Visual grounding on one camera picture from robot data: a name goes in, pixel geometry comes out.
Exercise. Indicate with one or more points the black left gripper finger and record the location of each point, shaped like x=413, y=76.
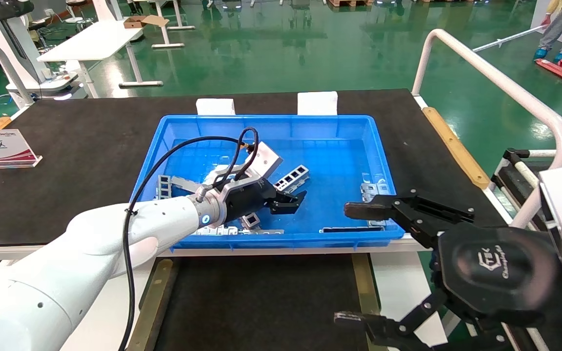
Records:
x=283, y=209
x=291, y=200

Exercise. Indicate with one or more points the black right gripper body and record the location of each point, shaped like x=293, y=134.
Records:
x=498, y=273

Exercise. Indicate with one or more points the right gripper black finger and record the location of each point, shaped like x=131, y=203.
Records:
x=408, y=209
x=388, y=334

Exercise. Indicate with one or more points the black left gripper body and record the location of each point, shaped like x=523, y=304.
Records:
x=249, y=200

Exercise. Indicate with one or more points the grey perforated metal bracket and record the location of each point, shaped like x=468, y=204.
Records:
x=250, y=222
x=296, y=173

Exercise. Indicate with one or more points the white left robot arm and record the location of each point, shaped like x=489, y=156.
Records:
x=90, y=243

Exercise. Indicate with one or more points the long pale metal strip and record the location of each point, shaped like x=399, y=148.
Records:
x=261, y=231

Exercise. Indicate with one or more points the blue plastic bin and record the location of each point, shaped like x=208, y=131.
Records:
x=334, y=161

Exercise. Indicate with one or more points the dark thin metal strip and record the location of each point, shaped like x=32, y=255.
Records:
x=349, y=229

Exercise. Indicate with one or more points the long flat grey metal plate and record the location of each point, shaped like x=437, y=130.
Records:
x=186, y=184

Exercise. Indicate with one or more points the long wooden edge strip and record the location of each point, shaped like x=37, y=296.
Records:
x=456, y=148

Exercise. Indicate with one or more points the white foam block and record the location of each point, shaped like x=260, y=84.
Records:
x=317, y=103
x=215, y=107

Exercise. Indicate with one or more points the black table mat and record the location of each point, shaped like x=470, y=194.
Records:
x=90, y=146

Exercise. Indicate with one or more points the white desk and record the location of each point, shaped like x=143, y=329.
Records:
x=95, y=41
x=169, y=46

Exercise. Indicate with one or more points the long white pole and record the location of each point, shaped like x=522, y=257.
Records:
x=505, y=41

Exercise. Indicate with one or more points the wooden pallet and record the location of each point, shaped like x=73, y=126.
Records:
x=349, y=3

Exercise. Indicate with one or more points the open cardboard box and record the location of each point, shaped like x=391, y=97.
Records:
x=137, y=22

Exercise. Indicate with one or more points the acrylic sign with red print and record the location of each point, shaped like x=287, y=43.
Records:
x=0, y=148

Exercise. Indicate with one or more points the small folded metal bracket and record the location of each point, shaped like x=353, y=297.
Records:
x=373, y=187

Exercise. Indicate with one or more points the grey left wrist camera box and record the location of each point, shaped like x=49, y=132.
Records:
x=266, y=161

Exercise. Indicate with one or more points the grey ladder-shaped metal bracket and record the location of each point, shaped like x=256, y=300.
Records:
x=164, y=187

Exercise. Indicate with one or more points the black cart frame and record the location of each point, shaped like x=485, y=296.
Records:
x=510, y=180

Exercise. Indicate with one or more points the white tubular guard rail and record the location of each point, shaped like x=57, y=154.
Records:
x=505, y=84

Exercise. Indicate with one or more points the grey tubular guard rail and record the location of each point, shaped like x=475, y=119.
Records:
x=18, y=83

